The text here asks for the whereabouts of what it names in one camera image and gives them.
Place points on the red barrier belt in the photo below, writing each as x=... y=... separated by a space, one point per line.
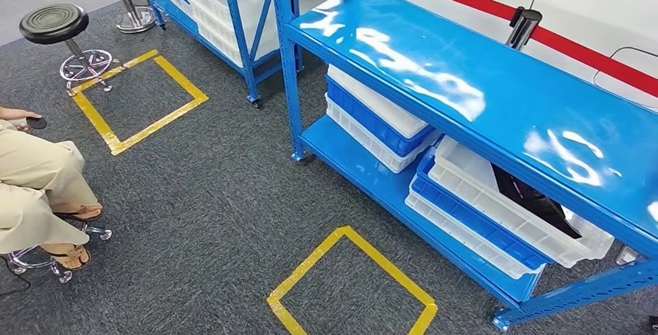
x=565 y=45

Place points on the person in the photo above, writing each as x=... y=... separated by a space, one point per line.
x=31 y=178

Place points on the chrome stanchion post black top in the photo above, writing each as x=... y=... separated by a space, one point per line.
x=524 y=27

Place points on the yellow floor tape square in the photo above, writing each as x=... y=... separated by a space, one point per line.
x=390 y=266
x=175 y=83

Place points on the black seat chrome stool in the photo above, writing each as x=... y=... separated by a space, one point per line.
x=54 y=23

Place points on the person's hand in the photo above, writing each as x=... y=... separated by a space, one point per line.
x=18 y=114

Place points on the blue metal shelf rack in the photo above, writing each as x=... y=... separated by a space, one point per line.
x=514 y=117
x=231 y=14

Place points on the white floor socket plate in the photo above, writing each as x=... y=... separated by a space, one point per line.
x=627 y=255

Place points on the black curved plastic part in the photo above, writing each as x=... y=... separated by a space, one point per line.
x=534 y=201

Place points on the small black white device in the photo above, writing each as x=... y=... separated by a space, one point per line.
x=37 y=123

